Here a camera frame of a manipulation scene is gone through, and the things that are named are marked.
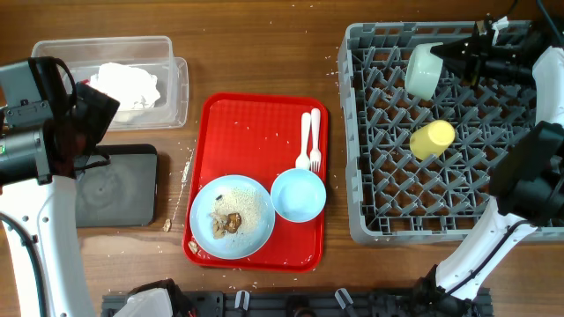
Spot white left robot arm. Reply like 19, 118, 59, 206
1, 56, 119, 316

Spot black waste tray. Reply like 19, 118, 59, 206
76, 144, 159, 228

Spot food crumb on tray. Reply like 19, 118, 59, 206
188, 241, 199, 254

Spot light blue plate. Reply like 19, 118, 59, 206
189, 175, 276, 260

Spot white plastic spoon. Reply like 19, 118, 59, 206
295, 113, 311, 169

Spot green bowl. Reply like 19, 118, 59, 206
404, 42, 443, 100

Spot yellow cup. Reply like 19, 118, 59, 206
409, 120, 456, 160

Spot grey dishwasher rack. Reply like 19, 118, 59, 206
338, 21, 563, 245

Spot white napkin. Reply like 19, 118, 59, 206
89, 63, 161, 111

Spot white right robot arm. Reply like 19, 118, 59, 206
404, 1, 563, 316

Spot food scraps on plate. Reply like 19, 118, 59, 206
209, 195, 242, 240

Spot white plastic fork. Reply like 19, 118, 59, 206
310, 108, 322, 173

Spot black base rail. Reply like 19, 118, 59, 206
100, 288, 494, 317

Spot clear plastic waste bin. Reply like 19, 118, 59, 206
32, 36, 189, 130

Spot food crumb on table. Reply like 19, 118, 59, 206
163, 218, 172, 232

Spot light blue bowl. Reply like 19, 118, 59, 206
271, 168, 327, 223

